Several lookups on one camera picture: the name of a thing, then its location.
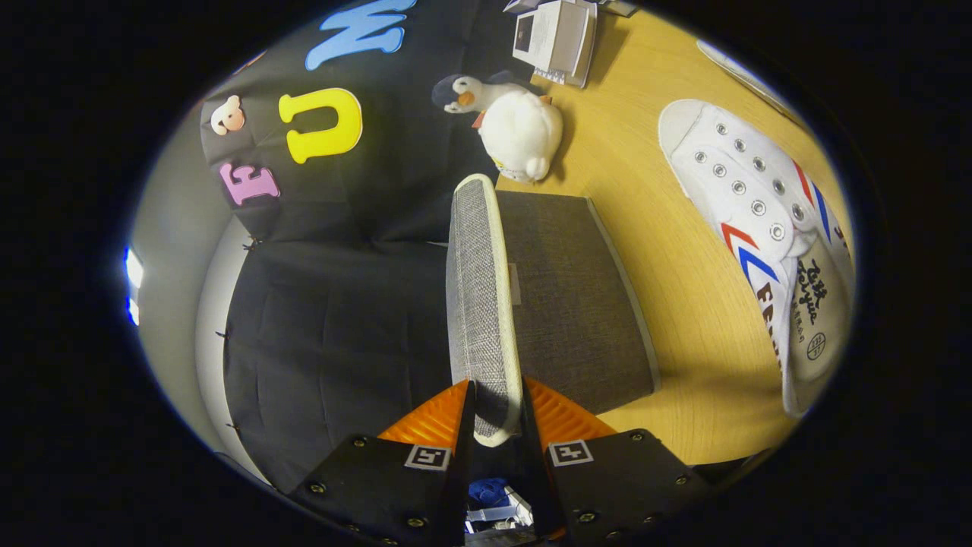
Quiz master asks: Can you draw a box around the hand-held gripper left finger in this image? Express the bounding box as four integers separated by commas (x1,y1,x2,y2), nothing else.
289,380,478,547

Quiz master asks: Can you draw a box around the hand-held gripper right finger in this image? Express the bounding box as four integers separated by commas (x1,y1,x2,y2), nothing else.
520,376,711,544

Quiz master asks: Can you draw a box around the grey fabric storage box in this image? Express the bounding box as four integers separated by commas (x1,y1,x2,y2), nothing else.
446,173,660,449

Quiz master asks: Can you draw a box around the white shoe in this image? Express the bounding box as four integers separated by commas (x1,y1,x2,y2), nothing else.
697,40,807,128
658,99,857,419

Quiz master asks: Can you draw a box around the blue cloth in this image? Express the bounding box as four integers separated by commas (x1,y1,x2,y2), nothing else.
469,477,508,508

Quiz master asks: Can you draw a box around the white plush toy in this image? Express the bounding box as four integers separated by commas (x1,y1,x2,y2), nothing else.
478,90,564,185

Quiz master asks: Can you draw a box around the rectangular ceiling light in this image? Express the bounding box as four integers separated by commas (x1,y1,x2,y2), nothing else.
124,245,147,327

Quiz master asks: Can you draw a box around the penguin plush toy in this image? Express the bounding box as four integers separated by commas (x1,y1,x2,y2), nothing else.
431,70,554,130

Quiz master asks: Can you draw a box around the white book with dark portrait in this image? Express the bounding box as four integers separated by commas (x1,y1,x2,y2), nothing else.
513,0,599,88

